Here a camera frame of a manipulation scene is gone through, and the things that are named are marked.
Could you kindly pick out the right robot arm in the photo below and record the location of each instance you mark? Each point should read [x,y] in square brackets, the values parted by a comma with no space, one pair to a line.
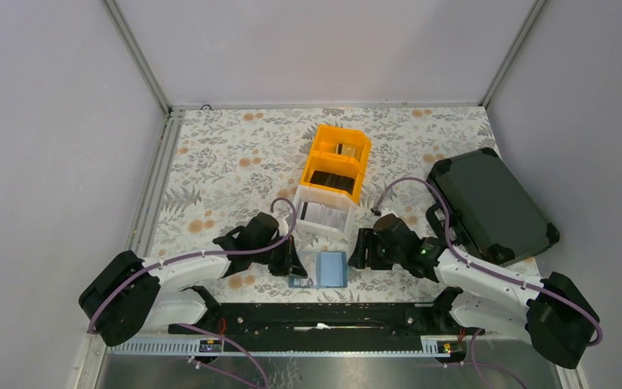
[550,314]

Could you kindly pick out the slotted aluminium cable rail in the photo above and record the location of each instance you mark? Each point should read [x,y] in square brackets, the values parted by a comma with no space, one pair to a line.
[169,347]

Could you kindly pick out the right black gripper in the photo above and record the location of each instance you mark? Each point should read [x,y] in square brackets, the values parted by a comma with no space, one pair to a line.
[365,241]

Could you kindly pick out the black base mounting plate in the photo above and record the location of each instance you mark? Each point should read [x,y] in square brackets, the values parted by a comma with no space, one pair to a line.
[331,327]

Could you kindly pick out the yellow card storage bin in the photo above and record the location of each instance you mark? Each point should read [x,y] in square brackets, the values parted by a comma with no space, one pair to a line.
[337,161]

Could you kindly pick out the blue card holder wallet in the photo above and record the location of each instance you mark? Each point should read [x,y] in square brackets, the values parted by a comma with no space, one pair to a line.
[326,270]

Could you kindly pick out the black hard case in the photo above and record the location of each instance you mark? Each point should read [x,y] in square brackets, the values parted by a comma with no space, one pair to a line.
[491,215]

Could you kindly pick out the white card storage bin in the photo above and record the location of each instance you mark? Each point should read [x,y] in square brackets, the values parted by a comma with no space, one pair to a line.
[324,213]

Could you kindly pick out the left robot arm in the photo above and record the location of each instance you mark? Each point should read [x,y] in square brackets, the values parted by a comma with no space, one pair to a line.
[133,294]

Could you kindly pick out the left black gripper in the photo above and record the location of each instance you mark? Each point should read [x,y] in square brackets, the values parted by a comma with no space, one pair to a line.
[290,265]

